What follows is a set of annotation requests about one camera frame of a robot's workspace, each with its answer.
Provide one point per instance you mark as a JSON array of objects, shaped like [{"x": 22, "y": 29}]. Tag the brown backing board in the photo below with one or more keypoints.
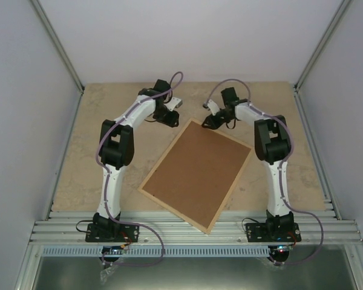
[{"x": 196, "y": 175}]

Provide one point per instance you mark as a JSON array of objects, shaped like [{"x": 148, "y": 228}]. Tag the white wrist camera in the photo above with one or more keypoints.
[
  {"x": 174, "y": 103},
  {"x": 211, "y": 106}
]

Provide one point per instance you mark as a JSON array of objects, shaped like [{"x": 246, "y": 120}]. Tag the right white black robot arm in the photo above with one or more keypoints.
[{"x": 272, "y": 147}]

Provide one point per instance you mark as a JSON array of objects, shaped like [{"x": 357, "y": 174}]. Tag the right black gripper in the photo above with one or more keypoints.
[{"x": 214, "y": 124}]

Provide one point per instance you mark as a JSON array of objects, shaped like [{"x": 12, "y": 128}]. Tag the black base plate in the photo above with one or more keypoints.
[
  {"x": 122, "y": 233},
  {"x": 256, "y": 232}
]

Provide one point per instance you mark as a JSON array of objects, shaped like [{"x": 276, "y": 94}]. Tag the right control board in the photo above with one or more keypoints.
[{"x": 282, "y": 248}]

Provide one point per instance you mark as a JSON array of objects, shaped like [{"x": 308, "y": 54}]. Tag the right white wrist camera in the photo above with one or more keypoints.
[{"x": 211, "y": 106}]

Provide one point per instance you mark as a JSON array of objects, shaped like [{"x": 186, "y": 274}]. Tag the left aluminium corner post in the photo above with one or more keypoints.
[{"x": 43, "y": 17}]

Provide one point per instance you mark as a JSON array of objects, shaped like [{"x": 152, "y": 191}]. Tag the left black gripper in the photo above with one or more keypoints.
[{"x": 170, "y": 120}]

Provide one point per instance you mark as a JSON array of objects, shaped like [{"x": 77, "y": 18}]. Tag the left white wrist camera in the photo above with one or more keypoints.
[{"x": 174, "y": 103}]

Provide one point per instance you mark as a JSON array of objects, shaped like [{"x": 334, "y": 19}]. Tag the control board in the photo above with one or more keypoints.
[
  {"x": 116, "y": 250},
  {"x": 282, "y": 248}
]

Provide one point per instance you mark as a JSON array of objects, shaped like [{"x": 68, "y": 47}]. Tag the right side aluminium rail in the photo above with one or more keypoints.
[{"x": 324, "y": 181}]

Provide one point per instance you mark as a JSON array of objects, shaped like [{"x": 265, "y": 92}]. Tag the grey slotted cable duct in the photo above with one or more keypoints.
[{"x": 154, "y": 251}]

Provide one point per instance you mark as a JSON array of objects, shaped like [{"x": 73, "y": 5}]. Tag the aluminium rail bed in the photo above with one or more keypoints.
[{"x": 64, "y": 228}]

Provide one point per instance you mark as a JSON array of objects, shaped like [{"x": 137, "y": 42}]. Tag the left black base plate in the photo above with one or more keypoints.
[{"x": 122, "y": 233}]

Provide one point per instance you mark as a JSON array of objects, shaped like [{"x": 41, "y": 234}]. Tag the left control board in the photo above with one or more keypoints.
[{"x": 116, "y": 250}]

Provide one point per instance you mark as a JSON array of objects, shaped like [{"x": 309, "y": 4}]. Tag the aluminium corner post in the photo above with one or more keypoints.
[
  {"x": 43, "y": 17},
  {"x": 327, "y": 35}
]

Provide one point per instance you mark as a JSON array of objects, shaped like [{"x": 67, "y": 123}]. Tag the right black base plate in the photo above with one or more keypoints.
[{"x": 256, "y": 232}]

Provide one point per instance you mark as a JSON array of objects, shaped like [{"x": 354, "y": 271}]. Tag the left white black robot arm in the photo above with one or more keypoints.
[{"x": 116, "y": 150}]

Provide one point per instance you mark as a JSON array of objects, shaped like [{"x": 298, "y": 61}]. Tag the right aluminium corner post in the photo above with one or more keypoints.
[{"x": 327, "y": 35}]

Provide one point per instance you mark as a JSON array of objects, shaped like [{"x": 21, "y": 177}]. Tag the light wooden picture frame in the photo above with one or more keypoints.
[{"x": 145, "y": 191}]

